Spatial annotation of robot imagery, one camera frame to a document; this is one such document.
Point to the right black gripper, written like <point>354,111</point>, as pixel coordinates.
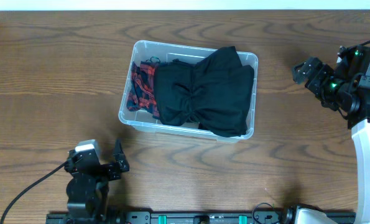
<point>327,73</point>

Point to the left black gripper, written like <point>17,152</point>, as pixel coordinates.
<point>104,170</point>

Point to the red navy plaid shirt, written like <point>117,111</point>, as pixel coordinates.
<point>141,95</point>

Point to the large black garment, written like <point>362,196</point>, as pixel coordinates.
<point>215,93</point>

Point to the dark green cloth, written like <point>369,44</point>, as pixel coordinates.
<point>154,60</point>

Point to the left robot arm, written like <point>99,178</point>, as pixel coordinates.
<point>88,190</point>

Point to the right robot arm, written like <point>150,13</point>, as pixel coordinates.
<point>346,89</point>

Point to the clear plastic storage bin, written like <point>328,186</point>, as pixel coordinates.
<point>143,121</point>

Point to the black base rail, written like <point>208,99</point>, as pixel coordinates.
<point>263,216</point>

